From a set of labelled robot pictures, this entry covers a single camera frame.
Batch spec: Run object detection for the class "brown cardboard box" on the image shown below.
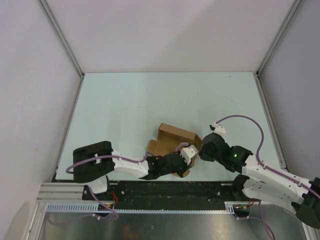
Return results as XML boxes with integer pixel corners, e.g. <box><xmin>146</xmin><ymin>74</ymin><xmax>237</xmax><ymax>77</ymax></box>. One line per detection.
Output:
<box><xmin>143</xmin><ymin>123</ymin><xmax>203</xmax><ymax>180</ymax></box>

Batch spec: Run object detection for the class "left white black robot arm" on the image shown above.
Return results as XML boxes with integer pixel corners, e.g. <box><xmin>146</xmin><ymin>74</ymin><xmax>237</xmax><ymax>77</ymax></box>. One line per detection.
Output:
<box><xmin>65</xmin><ymin>141</ymin><xmax>199</xmax><ymax>200</ymax></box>

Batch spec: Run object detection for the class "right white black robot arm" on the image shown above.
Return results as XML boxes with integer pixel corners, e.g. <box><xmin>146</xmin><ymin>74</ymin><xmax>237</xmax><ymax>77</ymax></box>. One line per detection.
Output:
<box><xmin>199</xmin><ymin>133</ymin><xmax>320</xmax><ymax>229</ymax></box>

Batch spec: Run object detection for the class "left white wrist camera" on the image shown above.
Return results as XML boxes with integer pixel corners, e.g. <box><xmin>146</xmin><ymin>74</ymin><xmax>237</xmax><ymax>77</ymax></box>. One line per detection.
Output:
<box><xmin>180</xmin><ymin>145</ymin><xmax>199</xmax><ymax>165</ymax></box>

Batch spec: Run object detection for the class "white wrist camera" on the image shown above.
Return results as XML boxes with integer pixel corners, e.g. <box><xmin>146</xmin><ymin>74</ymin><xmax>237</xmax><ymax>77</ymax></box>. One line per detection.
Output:
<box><xmin>180</xmin><ymin>145</ymin><xmax>199</xmax><ymax>165</ymax></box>
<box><xmin>209</xmin><ymin>122</ymin><xmax>226</xmax><ymax>137</ymax></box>

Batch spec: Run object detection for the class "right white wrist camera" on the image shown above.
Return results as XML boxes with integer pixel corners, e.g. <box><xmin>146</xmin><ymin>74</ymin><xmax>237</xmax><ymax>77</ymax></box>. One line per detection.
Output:
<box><xmin>209</xmin><ymin>122</ymin><xmax>226</xmax><ymax>137</ymax></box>

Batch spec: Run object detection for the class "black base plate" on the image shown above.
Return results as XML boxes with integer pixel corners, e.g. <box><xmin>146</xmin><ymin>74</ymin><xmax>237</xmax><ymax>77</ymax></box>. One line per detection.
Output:
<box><xmin>95</xmin><ymin>180</ymin><xmax>250</xmax><ymax>204</ymax></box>

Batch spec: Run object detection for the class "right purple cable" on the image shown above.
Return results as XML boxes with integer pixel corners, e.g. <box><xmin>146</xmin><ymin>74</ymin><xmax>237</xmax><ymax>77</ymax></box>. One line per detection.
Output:
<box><xmin>216</xmin><ymin>114</ymin><xmax>320</xmax><ymax>201</ymax></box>

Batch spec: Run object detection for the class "grey slotted cable duct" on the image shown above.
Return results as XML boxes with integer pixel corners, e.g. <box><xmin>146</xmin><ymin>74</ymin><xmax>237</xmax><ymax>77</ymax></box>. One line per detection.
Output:
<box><xmin>46</xmin><ymin>202</ymin><xmax>235</xmax><ymax>214</ymax></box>

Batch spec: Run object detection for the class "aluminium rail beam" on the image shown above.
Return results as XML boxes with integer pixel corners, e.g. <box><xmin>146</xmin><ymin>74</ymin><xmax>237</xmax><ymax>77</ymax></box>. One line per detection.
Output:
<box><xmin>36</xmin><ymin>182</ymin><xmax>85</xmax><ymax>202</ymax></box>

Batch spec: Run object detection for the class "right aluminium frame post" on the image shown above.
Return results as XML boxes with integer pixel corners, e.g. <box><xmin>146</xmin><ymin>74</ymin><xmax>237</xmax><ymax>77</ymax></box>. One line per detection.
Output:
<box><xmin>255</xmin><ymin>0</ymin><xmax>304</xmax><ymax>76</ymax></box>

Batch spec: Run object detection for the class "aluminium frame post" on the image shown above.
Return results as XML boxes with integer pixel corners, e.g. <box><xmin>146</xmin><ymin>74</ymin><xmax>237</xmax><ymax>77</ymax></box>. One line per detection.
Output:
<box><xmin>255</xmin><ymin>0</ymin><xmax>304</xmax><ymax>76</ymax></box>
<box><xmin>36</xmin><ymin>0</ymin><xmax>85</xmax><ymax>77</ymax></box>

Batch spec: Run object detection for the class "left aluminium frame post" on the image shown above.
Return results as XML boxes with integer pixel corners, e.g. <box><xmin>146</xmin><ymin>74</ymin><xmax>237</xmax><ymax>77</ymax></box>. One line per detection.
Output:
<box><xmin>36</xmin><ymin>0</ymin><xmax>85</xmax><ymax>77</ymax></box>

